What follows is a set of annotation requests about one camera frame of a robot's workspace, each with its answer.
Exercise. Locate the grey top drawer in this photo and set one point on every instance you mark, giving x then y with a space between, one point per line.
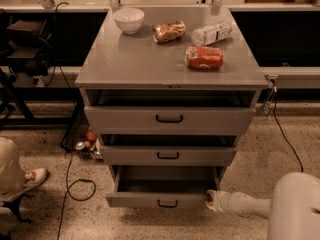
169 120

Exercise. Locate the metal clamp bracket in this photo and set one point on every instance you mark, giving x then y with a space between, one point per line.
271 92

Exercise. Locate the gold crumpled snack can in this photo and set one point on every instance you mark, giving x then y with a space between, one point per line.
166 32

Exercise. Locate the silver can on floor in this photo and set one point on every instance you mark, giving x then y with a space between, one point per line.
79 146

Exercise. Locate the grey bottom drawer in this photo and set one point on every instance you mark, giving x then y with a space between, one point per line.
163 186

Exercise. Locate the beige trouser leg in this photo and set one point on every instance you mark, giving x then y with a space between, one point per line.
12 176

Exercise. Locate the red soda can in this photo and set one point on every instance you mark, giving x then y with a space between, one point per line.
203 57

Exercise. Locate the black wire basket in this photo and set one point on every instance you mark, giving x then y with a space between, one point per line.
76 129

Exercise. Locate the white red sneaker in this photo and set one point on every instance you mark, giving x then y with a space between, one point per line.
34 178

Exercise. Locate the clear plastic water bottle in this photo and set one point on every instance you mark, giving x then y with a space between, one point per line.
210 34

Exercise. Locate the grey drawer cabinet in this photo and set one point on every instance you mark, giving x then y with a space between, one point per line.
134 71

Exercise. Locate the orange ball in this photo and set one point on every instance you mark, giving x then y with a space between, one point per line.
91 136

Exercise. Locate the black equipment on stand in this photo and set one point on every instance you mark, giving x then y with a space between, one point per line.
24 45

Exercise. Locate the grey middle drawer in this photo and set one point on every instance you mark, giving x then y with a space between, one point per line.
167 156

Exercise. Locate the white bowl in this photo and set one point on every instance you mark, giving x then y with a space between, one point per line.
129 20

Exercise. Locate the grey drawer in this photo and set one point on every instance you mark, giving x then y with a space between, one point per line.
163 186
167 156
169 120

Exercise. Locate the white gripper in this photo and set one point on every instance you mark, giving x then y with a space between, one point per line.
222 200

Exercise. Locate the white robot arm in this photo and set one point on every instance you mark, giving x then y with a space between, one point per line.
293 211

